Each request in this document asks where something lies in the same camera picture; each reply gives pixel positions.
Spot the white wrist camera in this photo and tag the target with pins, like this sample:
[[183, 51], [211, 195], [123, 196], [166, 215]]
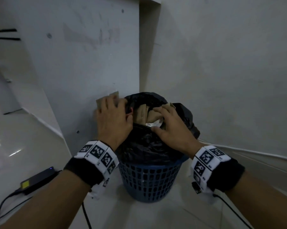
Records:
[[197, 187], [98, 190]]

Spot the pile of cardboard paper waste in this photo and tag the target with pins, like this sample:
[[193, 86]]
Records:
[[142, 114]]

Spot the left wristband with markers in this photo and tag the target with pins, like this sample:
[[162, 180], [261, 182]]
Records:
[[86, 166]]

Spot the right wristband with markers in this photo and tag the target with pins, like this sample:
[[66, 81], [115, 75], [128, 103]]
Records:
[[224, 174]]

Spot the blue plastic waste basket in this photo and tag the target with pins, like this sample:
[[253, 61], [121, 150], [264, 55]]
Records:
[[150, 181]]

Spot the black power adapter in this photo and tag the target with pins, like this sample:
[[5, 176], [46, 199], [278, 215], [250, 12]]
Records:
[[38, 180]]

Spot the person's right hand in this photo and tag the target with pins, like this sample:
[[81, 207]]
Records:
[[176, 133]]

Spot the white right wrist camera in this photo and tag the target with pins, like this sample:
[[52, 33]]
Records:
[[197, 187]]

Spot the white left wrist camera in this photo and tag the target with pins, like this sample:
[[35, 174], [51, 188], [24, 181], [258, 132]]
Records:
[[98, 190]]

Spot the narrow brown tape patch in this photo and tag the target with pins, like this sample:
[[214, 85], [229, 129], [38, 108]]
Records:
[[115, 94]]

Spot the person's left hand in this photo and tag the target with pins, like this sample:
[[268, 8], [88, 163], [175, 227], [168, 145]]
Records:
[[113, 124]]

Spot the person's right forearm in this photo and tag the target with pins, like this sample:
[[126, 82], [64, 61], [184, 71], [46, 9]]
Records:
[[265, 202]]

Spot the wristband with markers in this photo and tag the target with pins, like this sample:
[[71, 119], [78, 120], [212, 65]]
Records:
[[86, 166], [224, 174]]

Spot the black trash bag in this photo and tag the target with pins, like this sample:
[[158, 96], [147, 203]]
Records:
[[143, 145]]

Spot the person's left forearm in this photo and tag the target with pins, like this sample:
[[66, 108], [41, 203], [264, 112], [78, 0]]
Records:
[[50, 202]]

